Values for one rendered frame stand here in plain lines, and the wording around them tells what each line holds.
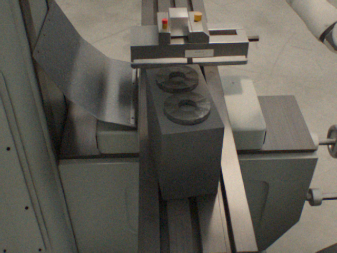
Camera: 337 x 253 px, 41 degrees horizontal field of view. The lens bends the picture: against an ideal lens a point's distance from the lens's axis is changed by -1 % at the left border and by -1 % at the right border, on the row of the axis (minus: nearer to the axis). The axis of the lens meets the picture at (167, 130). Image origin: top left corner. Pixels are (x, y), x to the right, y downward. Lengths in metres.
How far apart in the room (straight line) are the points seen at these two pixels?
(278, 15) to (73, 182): 2.69
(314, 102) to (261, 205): 1.38
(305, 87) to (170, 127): 2.17
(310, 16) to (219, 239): 0.52
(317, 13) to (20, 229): 1.08
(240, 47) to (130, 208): 0.63
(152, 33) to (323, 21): 0.54
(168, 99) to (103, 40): 2.49
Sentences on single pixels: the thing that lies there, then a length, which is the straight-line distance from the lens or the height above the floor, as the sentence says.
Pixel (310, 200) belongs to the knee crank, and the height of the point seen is 0.49.
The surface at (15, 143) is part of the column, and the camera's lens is 1.27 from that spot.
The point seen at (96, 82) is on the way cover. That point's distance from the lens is 1.33.
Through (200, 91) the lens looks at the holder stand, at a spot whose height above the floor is 1.10.
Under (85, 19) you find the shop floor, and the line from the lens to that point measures 3.67.
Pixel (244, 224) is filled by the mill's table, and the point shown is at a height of 0.91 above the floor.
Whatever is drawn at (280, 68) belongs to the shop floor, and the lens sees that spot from 3.09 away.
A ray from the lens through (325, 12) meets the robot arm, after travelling 1.05.
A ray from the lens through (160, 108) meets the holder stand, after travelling 0.88.
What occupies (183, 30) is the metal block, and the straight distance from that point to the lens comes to 1.33.
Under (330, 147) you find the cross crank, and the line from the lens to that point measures 1.65.
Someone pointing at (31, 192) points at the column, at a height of 0.64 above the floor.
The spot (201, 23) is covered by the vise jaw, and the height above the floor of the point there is 1.02.
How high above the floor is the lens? 1.64
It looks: 41 degrees down
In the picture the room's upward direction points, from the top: straight up
